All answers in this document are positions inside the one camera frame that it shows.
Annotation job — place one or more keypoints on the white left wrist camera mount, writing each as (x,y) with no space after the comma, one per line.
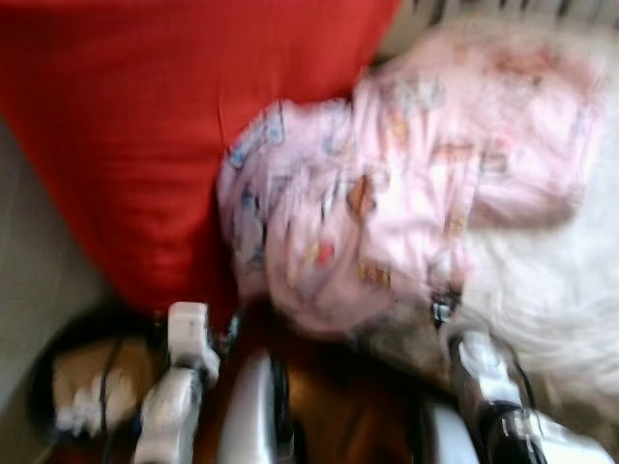
(189,333)

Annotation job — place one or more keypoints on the big red beanbag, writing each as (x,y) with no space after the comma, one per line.
(145,126)

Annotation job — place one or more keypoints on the white crumpled paper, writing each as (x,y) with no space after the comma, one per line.
(82,411)

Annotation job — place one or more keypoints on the round black bin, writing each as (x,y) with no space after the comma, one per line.
(44,367)

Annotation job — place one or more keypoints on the grey pleated curtain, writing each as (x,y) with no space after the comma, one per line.
(522,8)

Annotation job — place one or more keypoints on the brown cardboard box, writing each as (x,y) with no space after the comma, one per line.
(97,362)

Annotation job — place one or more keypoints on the beige floral bed sheet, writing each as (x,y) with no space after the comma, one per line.
(561,290)

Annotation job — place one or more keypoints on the pink cartoon print blanket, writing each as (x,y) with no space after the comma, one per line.
(416,164)

